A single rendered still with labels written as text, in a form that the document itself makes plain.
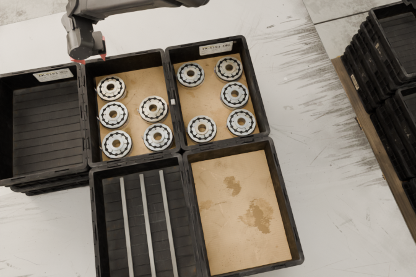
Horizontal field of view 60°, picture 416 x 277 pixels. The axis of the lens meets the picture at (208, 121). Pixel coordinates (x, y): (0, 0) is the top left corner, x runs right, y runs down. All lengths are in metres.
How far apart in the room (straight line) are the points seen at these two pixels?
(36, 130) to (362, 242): 1.23
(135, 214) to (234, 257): 0.35
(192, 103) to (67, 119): 0.46
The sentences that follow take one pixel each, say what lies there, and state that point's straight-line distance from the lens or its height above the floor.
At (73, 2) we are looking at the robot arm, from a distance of 1.01.
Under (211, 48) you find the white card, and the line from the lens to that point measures 1.38.
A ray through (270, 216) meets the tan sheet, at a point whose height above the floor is 0.83.
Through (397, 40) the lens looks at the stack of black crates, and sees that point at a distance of 2.11.
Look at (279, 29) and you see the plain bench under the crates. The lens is 1.69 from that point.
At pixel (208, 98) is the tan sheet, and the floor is 0.83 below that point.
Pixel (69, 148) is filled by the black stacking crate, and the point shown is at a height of 0.83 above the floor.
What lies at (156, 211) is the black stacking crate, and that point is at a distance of 1.25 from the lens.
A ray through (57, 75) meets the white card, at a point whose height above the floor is 0.89.
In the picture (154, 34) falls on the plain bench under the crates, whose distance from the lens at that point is 1.67.
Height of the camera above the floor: 2.06
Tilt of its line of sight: 69 degrees down
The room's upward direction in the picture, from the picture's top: 1 degrees counter-clockwise
